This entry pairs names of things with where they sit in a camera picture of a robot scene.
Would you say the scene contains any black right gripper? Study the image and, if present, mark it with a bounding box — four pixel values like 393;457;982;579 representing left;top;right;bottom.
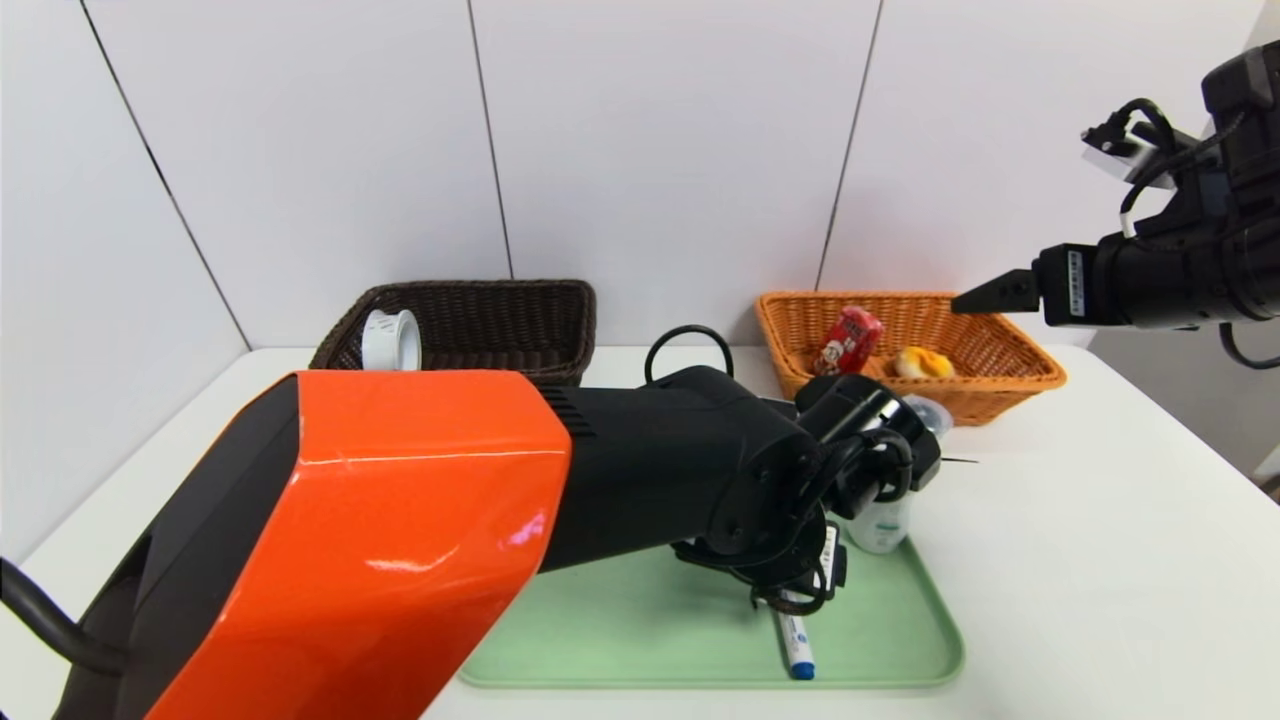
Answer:
950;232;1196;329

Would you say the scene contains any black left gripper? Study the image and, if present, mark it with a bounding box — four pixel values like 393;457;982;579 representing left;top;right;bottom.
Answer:
807;520;848;602

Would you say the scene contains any blue and white marker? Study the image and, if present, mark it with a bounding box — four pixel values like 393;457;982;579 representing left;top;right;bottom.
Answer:
775;603;816;681

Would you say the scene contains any white bun with yellow top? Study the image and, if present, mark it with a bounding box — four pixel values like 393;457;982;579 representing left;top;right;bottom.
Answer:
893;346;956;381

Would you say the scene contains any red drink carton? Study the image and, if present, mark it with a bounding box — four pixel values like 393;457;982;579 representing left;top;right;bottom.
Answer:
812;305;887;378

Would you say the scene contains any white tape roll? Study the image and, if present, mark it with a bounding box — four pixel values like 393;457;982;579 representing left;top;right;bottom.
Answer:
362;308;423;372

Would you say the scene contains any orange wicker basket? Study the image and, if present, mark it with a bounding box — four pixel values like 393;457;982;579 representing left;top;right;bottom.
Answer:
755;291;1067;427

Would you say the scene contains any dark brown wicker basket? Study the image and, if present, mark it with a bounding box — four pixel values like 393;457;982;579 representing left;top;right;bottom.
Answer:
308;279;598;387

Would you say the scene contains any white plastic bottle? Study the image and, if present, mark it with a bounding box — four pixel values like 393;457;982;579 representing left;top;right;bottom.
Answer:
845;393;956;556

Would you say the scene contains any light green plastic tray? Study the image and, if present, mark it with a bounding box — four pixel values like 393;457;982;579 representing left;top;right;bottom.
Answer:
458;535;965;691

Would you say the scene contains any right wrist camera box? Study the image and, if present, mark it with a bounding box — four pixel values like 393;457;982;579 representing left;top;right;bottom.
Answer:
1080;120;1166;189

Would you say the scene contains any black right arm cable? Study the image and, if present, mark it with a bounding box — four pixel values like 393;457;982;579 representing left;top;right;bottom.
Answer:
1085;96;1246;241

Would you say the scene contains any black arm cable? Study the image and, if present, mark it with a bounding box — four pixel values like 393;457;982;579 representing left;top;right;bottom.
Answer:
645;324;737;387
1085;96;1246;241

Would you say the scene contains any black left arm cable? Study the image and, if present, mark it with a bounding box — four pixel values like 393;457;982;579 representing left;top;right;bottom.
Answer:
645;324;737;387

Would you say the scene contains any thick black arm hose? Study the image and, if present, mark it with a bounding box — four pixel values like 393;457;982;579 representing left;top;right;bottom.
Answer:
0;557;131;677

